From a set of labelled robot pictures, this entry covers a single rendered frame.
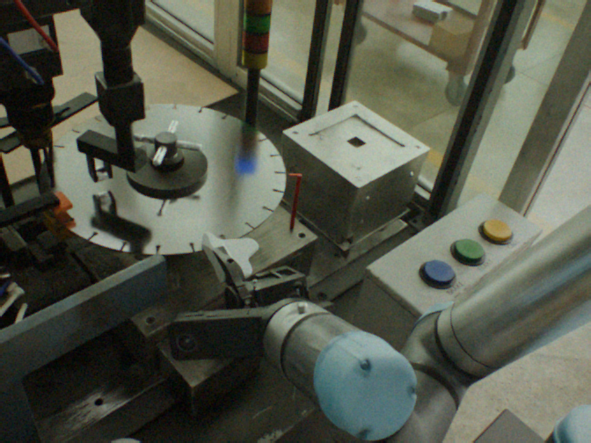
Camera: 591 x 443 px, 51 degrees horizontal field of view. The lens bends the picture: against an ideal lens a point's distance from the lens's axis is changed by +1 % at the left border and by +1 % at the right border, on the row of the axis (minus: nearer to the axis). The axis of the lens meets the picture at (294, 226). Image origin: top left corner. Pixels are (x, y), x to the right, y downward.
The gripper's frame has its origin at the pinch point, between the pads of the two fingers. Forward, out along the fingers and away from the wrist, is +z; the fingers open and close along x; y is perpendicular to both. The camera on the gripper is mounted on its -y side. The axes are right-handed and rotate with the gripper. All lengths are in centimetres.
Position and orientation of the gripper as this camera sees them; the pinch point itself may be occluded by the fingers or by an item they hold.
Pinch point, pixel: (209, 291)
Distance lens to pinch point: 78.8
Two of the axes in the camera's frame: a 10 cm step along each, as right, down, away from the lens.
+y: 8.8, -2.3, 4.1
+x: -1.4, -9.6, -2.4
